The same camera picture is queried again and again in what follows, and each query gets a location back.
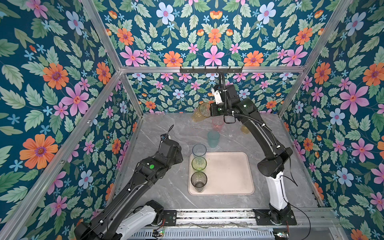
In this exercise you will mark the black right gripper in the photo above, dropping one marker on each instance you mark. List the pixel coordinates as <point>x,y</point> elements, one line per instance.
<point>213,113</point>

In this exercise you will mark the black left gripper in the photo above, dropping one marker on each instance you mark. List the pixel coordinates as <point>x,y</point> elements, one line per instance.
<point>180,157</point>

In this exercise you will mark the pink short plastic cup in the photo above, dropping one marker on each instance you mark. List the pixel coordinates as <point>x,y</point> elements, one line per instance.
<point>217,124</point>

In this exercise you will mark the yellow tall plastic tumbler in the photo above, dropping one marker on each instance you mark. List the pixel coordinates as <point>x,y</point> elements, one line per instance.
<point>202,112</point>

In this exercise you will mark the blue tall plastic tumbler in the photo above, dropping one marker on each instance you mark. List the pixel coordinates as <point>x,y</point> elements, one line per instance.
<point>199,150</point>

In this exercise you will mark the green tall plastic tumbler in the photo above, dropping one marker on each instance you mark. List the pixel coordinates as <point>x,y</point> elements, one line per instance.
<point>199,163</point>

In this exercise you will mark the teal textured plastic cup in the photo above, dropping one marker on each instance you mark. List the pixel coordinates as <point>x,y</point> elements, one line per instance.
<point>213,139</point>

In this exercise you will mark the grey smoked plastic tumbler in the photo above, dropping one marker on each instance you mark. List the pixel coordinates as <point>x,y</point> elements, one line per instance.
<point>199,181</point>

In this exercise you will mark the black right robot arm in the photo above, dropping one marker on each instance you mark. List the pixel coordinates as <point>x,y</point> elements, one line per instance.
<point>276,154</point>

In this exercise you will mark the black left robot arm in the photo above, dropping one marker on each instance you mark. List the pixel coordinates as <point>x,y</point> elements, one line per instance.
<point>115,222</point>

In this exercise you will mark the beige plastic tray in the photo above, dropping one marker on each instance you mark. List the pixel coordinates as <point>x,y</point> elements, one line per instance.
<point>227,173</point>

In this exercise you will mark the amber short plastic cup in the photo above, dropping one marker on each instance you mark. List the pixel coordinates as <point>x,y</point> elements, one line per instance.
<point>245,130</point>

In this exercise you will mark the black hook rail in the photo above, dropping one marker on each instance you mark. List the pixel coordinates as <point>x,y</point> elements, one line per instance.
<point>211,70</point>

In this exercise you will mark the aluminium top frame bar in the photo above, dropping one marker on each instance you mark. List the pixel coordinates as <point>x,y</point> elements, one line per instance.
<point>267,69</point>

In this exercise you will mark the aluminium frame bar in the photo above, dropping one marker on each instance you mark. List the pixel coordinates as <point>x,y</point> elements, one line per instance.
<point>267,69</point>
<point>34,196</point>

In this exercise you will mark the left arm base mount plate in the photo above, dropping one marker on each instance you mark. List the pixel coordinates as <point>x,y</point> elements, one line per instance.
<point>165,218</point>

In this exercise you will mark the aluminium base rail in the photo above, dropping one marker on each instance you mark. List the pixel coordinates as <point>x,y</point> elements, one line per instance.
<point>240,224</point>

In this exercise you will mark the aluminium frame corner post right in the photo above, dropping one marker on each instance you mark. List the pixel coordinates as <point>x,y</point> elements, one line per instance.
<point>330,27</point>

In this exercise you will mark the aluminium frame corner post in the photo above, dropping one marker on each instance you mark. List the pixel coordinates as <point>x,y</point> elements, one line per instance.
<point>111,52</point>
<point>330,27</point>

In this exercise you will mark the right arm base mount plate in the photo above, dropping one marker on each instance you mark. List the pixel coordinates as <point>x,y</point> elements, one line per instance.
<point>267,217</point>

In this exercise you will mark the aluminium frame corner post left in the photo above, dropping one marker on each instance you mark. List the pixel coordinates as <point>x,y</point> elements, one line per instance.
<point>111,52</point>

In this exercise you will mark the aluminium left frame bar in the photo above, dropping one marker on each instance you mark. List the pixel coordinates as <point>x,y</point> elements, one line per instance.
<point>34,196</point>

